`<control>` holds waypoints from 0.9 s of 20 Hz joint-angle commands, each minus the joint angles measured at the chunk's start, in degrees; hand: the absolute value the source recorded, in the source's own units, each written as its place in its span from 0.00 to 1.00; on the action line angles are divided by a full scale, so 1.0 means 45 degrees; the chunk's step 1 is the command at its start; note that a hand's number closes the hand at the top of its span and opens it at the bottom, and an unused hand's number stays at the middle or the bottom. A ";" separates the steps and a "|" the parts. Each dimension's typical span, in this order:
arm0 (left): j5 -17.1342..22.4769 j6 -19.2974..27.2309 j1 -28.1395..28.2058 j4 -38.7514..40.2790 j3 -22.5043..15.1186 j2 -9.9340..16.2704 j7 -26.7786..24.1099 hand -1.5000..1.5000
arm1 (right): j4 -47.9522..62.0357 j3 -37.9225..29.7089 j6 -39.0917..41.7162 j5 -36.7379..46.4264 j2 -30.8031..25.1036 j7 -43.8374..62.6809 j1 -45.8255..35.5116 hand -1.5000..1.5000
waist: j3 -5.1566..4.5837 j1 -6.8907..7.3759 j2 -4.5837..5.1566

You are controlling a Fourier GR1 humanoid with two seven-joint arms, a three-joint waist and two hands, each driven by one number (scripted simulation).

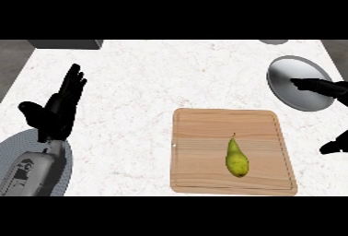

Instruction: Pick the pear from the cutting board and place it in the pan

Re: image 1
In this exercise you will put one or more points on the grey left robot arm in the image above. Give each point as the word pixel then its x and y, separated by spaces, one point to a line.
pixel 31 173

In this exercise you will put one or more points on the grey round object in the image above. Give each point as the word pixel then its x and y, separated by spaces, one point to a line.
pixel 273 41

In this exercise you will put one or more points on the green pear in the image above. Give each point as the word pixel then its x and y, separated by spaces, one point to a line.
pixel 236 158

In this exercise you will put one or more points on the dark grey box appliance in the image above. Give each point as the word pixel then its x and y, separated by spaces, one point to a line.
pixel 66 44

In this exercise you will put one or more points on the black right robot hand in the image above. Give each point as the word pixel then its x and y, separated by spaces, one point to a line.
pixel 327 87

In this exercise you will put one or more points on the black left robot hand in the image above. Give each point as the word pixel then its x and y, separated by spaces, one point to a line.
pixel 60 104

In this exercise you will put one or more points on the grey metal pan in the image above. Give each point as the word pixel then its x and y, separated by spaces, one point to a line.
pixel 293 83

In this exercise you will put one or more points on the wooden cutting board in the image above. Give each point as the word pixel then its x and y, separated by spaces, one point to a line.
pixel 230 152

